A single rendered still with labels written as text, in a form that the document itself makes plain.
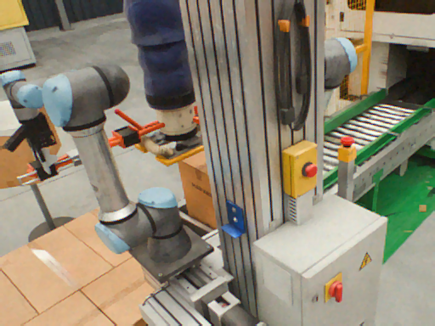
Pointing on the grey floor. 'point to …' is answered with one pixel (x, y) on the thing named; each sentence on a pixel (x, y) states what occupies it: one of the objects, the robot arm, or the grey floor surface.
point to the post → (346, 168)
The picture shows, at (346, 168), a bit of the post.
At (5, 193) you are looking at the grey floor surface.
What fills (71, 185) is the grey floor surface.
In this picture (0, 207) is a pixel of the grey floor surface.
